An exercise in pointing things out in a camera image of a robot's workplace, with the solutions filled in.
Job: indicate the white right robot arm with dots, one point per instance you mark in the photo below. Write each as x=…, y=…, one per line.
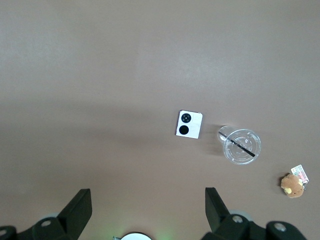
x=135, y=237

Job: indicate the clear plastic lidded cup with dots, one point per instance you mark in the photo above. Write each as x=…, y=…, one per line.
x=246, y=152

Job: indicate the lilac flip phone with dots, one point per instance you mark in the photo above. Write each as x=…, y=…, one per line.
x=192, y=125

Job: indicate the black drinking straw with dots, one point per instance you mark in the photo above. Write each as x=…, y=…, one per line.
x=240, y=145

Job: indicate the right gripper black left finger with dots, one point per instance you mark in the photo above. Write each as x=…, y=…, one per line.
x=70, y=217

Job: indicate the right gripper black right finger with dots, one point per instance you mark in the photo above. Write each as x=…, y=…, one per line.
x=225, y=225

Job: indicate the brown table cover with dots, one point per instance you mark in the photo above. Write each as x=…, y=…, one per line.
x=125, y=62

